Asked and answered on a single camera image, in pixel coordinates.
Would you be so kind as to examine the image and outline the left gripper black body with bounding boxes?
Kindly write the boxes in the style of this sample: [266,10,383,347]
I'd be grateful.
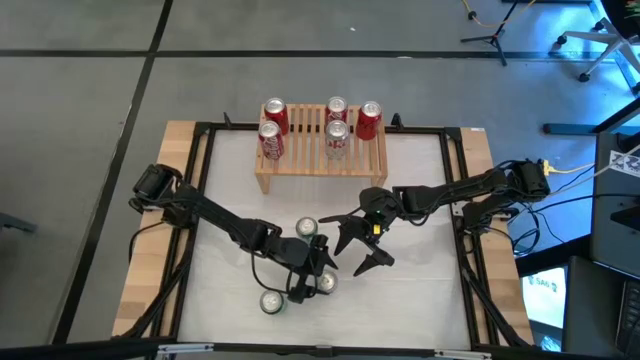
[272,234,330,282]

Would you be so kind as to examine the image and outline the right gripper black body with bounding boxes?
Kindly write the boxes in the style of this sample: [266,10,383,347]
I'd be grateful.
[356,185,402,237]

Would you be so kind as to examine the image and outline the silver diet cola can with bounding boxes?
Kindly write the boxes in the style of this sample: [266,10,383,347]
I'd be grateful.
[315,269,340,296]
[324,119,351,161]

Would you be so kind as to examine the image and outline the green Sprite can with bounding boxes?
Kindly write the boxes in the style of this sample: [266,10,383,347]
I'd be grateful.
[258,288,287,316]
[294,216,320,244]

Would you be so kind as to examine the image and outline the red Star Wars cola can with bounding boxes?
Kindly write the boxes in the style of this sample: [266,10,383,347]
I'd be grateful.
[324,95,350,125]

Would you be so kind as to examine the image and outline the slatted wooden shelf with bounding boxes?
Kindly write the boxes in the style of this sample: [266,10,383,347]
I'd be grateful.
[254,103,390,198]

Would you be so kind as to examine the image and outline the lit screen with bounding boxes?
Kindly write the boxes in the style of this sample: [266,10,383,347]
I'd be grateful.
[520,267,569,331]

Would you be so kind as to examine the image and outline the black tripod stand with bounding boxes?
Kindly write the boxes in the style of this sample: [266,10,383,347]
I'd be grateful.
[459,0,521,67]

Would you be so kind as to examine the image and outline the black rig crossbar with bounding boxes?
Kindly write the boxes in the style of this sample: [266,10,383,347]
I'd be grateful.
[0,337,640,360]

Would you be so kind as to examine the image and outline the black floor bar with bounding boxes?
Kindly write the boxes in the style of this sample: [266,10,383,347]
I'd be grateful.
[542,97,640,136]

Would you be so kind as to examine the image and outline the dark grey desk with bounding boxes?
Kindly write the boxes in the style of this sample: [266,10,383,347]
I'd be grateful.
[589,129,640,276]

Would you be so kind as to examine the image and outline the patterned paper sheet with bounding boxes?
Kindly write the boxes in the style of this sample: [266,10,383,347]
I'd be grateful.
[608,149,640,179]

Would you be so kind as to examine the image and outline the black keyboard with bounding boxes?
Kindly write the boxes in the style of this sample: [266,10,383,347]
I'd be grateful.
[617,279,640,357]

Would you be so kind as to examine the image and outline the grey chair star base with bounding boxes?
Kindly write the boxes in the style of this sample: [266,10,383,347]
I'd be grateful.
[549,17,640,96]

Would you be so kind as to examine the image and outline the black aluminium table frame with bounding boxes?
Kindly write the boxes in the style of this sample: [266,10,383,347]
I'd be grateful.
[149,119,531,351]

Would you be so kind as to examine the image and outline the white floor cable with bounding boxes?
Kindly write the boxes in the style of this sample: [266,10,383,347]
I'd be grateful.
[544,144,640,201]

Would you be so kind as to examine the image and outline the yellow floor cable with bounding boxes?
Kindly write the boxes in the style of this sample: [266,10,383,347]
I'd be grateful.
[462,0,539,30]

